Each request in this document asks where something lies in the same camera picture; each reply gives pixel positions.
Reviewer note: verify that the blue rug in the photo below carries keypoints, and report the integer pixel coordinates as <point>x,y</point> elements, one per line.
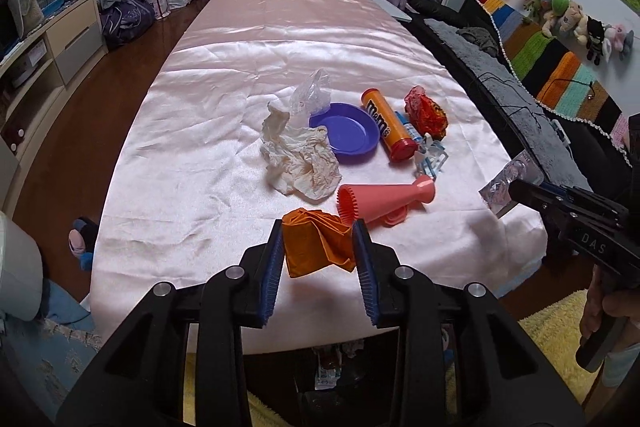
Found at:
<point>45,357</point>

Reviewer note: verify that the small white table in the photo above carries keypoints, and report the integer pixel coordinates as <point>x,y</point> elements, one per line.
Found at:
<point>404,16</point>

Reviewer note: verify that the blue plastic plate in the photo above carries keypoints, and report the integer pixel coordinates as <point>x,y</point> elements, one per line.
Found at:
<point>350,134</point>

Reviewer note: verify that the red plush toy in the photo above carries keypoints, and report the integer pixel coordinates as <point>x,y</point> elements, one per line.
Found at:
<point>12,137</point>

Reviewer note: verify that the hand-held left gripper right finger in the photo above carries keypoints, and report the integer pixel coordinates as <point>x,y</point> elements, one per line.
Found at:
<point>364,279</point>

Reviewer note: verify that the crumpled white paper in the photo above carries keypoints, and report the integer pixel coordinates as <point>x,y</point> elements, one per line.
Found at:
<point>300,159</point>

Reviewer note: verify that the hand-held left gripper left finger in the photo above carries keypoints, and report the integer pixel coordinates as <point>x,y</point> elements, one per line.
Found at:
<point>272,279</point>

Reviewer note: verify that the black cushion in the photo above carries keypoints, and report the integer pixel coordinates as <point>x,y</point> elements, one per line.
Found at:
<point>425,9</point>

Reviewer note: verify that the clear blue plastic packaging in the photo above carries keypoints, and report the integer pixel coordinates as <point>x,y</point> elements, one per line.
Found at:
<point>431,159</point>

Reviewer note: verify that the row of plush toys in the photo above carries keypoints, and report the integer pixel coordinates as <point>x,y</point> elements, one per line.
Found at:
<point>570,14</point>

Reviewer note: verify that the orange candy tube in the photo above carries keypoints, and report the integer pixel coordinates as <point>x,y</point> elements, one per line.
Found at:
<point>386,122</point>

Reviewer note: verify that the red snack wrapper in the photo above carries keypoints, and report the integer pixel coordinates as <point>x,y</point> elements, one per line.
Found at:
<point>425,114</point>

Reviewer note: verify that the grey fluffy blanket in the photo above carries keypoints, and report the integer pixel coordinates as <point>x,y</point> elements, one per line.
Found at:
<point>505,72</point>

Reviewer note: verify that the pink plastic cone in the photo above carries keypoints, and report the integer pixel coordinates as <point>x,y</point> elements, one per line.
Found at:
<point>390,199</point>

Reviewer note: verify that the white trash bin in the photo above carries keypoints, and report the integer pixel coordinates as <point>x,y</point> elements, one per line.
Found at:
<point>20,267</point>

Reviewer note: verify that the person's right hand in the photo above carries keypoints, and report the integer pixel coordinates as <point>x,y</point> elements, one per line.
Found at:
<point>597,307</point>

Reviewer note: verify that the clear plastic blister pack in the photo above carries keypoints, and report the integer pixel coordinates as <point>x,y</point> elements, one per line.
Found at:
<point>500,196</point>

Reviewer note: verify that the purple bag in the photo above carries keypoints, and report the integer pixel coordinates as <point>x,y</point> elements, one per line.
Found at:
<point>127,22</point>

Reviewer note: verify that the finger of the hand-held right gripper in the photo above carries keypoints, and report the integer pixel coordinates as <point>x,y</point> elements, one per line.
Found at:
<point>585,198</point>
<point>527,194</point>

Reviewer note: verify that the striped crochet blanket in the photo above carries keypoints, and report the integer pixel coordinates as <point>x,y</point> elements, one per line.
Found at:
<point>560,67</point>

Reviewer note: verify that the beige tv cabinet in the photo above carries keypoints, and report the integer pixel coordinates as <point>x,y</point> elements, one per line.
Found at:
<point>60,42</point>

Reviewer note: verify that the orange cloth bag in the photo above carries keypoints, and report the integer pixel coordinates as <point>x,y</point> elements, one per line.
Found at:
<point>312,242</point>

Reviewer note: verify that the black sofa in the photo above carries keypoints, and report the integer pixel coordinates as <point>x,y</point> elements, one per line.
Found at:
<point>590,147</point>

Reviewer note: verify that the dark grey garment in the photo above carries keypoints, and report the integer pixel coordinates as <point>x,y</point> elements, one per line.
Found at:
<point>479,39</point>

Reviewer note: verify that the clear plastic bag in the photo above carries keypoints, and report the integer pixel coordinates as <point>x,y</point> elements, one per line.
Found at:
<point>312,94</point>

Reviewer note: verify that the yellow fluffy rug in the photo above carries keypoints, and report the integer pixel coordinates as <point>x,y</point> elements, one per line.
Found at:
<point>545,322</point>

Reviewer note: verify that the plush slipper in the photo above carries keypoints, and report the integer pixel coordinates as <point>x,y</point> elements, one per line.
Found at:
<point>80,244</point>

